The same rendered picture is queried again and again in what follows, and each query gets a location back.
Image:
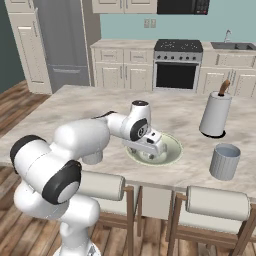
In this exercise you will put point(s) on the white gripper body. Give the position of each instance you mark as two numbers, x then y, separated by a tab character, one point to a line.
146	147

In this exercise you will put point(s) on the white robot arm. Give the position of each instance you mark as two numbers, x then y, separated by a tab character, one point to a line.
76	136

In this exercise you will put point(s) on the pale green bowl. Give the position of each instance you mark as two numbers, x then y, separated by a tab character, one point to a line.
173	153

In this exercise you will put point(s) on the grey ribbed glass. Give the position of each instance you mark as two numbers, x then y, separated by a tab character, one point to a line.
224	165
91	159

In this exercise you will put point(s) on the wooden stool with white cushion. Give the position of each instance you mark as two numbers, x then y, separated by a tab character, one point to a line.
103	185
216	203

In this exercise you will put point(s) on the white paper towel roll holder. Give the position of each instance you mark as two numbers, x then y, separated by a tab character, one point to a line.
215	115

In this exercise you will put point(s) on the steel oven with black hob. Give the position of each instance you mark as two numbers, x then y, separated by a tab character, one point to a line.
177	66

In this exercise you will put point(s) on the cream base cupboards under sink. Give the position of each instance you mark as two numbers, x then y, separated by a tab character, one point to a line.
230	73

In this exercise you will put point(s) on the grey fridge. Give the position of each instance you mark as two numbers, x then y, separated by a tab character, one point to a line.
65	43

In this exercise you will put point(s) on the steel sink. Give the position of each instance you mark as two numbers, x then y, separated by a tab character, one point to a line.
233	46

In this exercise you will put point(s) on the steel tap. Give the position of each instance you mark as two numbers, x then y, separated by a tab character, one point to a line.
227	35

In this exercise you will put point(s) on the black microwave oven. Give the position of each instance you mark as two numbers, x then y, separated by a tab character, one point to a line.
182	6

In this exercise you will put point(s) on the tall cream cupboard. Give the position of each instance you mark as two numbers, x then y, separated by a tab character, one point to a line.
28	50

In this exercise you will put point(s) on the white wall socket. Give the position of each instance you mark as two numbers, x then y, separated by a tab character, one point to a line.
153	23
146	23

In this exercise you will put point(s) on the cream wall cupboards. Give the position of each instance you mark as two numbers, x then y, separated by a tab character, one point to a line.
123	5

